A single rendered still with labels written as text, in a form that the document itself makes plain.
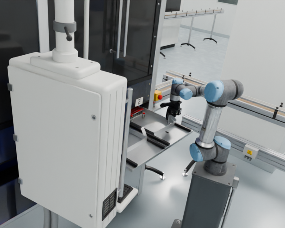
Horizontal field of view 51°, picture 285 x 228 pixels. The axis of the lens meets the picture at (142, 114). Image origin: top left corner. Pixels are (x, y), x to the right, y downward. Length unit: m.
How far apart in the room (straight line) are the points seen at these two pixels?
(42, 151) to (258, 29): 2.53
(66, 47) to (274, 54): 2.46
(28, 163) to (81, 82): 0.57
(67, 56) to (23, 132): 0.45
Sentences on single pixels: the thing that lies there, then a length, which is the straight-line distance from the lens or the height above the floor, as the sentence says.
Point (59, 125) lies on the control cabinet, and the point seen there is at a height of 1.33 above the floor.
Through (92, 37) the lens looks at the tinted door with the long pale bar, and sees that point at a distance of 1.77.
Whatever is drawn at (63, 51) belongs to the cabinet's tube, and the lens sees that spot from 1.22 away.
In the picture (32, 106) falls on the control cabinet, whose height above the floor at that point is 1.37.
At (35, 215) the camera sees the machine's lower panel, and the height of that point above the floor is 0.52.
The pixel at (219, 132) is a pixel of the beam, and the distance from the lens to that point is 3.07.
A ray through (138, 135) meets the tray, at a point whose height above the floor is 0.89.
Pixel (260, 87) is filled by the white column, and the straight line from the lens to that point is 3.42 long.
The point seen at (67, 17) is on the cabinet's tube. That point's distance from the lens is 1.19.
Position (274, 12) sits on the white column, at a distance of 3.29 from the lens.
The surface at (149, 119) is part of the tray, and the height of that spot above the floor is 0.88.
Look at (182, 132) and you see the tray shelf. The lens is 2.23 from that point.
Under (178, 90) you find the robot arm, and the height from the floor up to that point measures 1.22.
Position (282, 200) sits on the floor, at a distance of 3.39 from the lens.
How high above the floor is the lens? 1.96
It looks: 27 degrees down
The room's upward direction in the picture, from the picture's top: 6 degrees clockwise
